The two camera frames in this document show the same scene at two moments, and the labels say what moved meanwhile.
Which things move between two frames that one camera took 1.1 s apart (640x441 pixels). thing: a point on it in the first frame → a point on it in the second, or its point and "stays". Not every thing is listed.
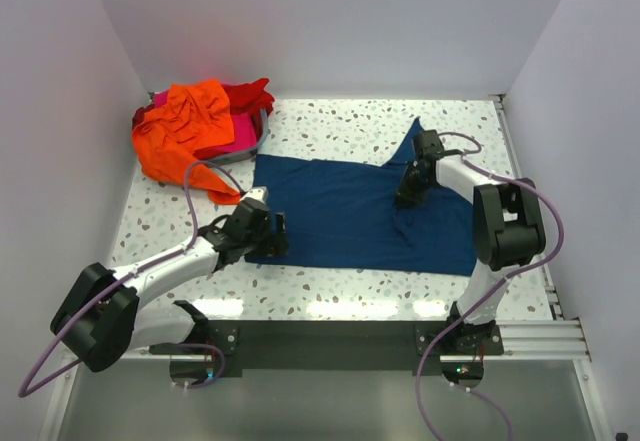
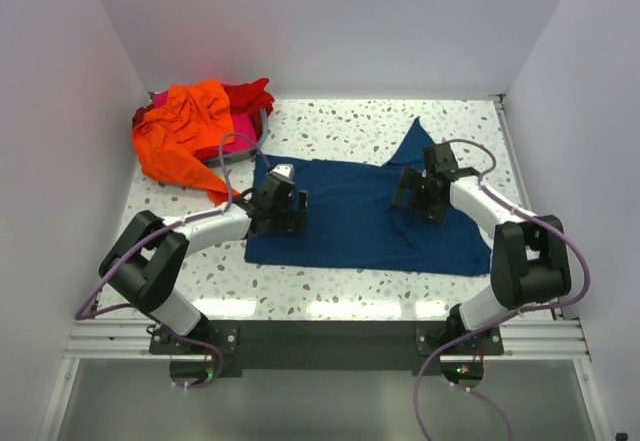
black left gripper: [273, 234] → [288, 216]
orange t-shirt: [193, 114] stays
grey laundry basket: [224, 159] stays
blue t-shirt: [338, 215] stays
